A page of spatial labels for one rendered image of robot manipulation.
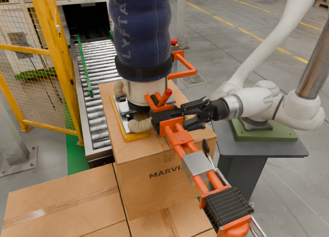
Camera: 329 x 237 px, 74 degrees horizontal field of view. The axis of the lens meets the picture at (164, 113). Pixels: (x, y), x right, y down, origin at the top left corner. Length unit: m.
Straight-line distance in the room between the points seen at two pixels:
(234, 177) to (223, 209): 1.18
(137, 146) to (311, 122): 0.89
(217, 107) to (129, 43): 0.37
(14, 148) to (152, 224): 1.56
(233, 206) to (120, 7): 0.64
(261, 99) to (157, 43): 0.42
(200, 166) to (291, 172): 1.86
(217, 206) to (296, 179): 1.88
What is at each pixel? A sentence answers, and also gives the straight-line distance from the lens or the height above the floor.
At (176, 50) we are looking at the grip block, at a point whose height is 1.21.
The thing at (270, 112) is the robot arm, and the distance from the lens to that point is 1.35.
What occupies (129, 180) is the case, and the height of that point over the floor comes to 0.96.
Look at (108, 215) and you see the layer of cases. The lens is 1.31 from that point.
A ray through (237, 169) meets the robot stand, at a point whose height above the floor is 0.45.
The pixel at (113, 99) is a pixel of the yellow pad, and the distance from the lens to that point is 1.09.
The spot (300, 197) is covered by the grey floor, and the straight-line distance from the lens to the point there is 2.26.
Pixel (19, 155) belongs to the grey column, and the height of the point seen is 0.12.
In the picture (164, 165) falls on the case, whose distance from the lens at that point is 0.88.
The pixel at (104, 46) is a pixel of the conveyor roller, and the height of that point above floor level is 0.53.
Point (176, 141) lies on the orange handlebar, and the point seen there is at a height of 1.22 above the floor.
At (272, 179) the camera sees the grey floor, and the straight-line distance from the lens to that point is 2.27.
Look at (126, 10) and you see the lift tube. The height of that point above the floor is 1.51.
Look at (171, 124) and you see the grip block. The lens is 0.71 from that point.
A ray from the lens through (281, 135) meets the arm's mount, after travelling 1.47.
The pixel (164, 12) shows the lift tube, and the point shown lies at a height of 1.50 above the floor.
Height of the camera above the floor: 1.68
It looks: 38 degrees down
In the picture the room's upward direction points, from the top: straight up
